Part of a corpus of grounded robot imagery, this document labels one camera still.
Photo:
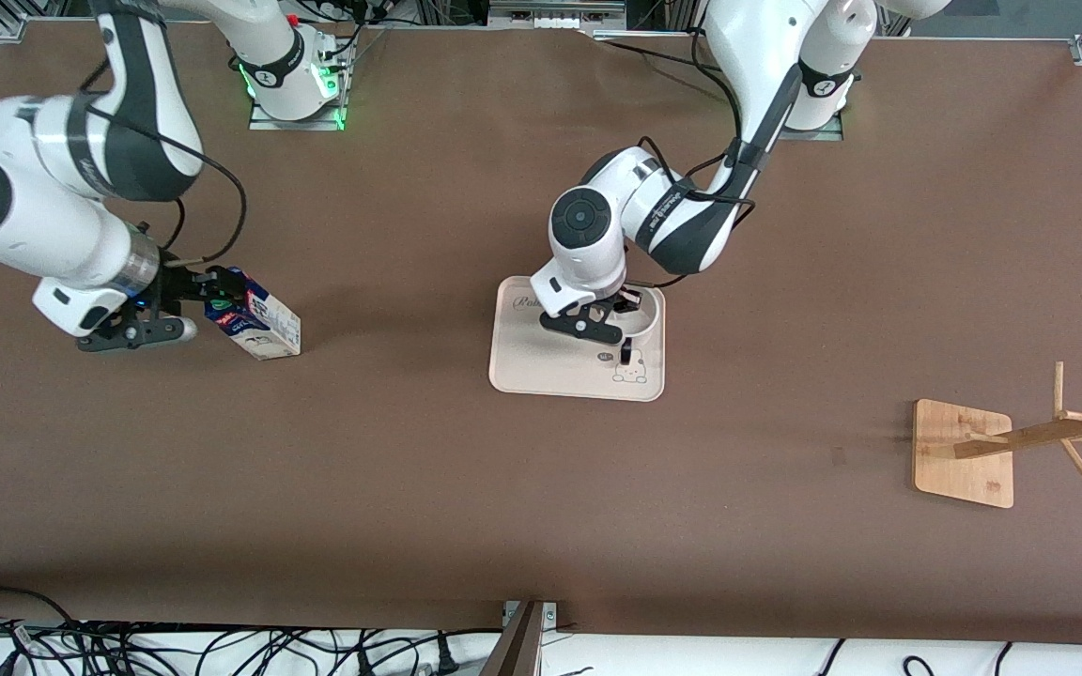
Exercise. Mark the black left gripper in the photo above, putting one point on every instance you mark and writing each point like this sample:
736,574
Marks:
623,300

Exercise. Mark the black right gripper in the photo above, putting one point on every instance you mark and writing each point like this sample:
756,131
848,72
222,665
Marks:
174,283

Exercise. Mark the blue white milk carton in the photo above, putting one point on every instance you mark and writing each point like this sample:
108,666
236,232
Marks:
269,333

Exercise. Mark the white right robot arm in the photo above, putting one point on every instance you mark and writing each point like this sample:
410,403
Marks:
34,216

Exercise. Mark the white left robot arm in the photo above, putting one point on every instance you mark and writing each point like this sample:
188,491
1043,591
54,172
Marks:
588,253

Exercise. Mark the wooden cup rack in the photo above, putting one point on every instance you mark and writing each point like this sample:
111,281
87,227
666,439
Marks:
959,460

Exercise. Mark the cream tray with bear print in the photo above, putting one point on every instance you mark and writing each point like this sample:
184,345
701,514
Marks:
541,371

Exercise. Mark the grey metal box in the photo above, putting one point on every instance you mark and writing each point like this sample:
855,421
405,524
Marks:
555,17

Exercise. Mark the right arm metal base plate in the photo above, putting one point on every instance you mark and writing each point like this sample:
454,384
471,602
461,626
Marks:
264,124

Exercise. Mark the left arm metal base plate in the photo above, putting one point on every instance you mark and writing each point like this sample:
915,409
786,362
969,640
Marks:
823,134

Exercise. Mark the metal frame beam with bracket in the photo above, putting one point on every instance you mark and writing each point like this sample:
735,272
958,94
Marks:
517,648

